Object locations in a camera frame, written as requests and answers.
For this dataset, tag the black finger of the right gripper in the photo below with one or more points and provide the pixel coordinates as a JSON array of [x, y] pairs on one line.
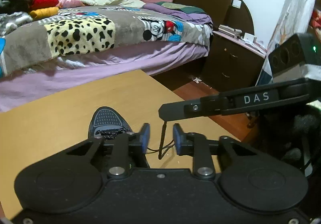
[[221, 104]]

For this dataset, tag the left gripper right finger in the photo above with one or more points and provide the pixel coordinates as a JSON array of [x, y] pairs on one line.
[[202, 149]]

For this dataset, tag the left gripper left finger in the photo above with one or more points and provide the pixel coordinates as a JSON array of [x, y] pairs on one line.
[[116, 157]]

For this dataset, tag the dark blue sneaker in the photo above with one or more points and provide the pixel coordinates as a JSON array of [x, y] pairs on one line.
[[107, 123]]

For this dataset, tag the black speckled shoelace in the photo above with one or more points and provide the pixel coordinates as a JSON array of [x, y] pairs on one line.
[[163, 148]]

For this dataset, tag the dark wooden nightstand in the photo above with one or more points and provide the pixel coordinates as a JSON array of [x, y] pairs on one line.
[[231, 64]]

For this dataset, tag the items on nightstand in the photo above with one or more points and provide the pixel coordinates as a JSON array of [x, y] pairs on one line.
[[236, 35]]

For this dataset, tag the purple bed sheet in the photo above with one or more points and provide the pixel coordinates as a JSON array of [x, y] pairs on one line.
[[152, 58]]

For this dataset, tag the folded purple green blanket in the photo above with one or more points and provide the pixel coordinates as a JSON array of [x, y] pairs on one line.
[[180, 10]]

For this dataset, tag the cartoon patchwork blanket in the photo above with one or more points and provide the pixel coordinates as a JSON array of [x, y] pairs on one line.
[[86, 30]]

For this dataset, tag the yellow folded garment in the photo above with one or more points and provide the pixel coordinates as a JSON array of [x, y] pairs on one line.
[[44, 13]]

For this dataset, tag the grey white folded clothes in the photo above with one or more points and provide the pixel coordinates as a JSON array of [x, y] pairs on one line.
[[10, 22]]

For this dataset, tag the red folded garment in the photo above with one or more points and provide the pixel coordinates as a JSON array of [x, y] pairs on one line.
[[39, 4]]

